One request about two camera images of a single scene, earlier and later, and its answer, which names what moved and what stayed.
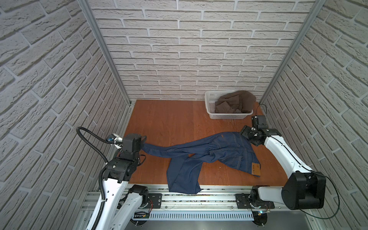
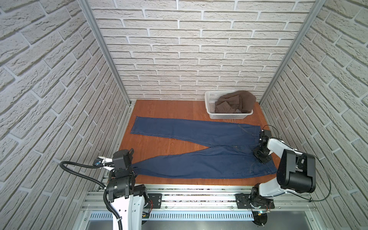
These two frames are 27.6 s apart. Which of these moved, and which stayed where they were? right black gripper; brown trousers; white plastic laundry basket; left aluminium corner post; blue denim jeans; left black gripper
Moved: left black gripper; blue denim jeans; right black gripper
Stayed: left aluminium corner post; white plastic laundry basket; brown trousers
